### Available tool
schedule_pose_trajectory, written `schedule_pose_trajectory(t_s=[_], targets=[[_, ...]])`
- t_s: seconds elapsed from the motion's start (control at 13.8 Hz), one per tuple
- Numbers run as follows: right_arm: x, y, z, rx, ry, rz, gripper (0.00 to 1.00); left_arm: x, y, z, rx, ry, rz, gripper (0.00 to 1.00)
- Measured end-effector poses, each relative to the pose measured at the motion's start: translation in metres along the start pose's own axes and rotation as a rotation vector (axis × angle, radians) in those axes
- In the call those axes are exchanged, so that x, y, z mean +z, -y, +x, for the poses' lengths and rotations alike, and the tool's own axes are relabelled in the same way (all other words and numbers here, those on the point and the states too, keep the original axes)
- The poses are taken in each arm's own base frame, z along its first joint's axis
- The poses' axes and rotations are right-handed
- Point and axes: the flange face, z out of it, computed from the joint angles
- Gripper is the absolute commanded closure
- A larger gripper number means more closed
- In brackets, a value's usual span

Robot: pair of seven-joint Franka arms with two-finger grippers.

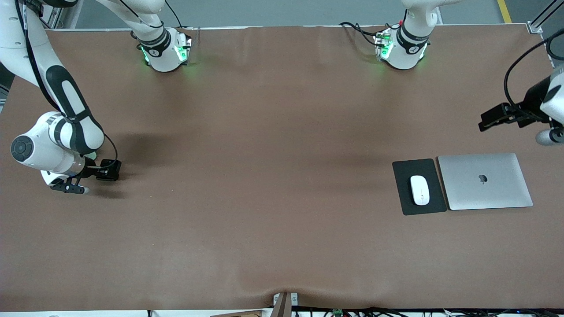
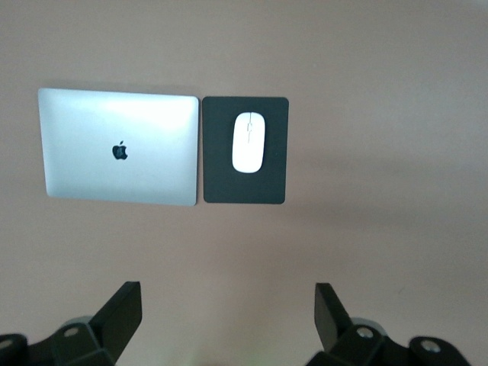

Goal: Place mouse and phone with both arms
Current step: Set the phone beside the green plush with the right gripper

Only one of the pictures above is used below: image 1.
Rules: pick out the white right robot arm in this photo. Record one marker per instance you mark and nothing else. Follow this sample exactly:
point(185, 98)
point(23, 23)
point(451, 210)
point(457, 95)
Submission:
point(48, 154)

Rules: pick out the black mouse pad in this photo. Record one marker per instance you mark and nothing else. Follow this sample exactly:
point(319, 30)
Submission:
point(401, 198)

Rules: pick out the aluminium frame profile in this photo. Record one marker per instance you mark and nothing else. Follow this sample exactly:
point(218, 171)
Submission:
point(546, 15)
point(55, 13)

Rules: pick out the brown table cover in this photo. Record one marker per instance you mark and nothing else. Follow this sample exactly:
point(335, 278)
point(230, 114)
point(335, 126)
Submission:
point(220, 242)

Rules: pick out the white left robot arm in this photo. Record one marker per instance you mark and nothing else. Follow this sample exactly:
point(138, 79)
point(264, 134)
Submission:
point(407, 48)

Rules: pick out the silver laptop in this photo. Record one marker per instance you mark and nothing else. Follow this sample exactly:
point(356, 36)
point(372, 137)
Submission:
point(484, 193)

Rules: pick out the white computer mouse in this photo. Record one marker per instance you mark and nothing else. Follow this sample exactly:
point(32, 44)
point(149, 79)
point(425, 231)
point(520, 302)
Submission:
point(420, 189)

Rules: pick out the green dinosaur plush toy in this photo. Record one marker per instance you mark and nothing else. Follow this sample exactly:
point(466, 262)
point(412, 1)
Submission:
point(91, 155)

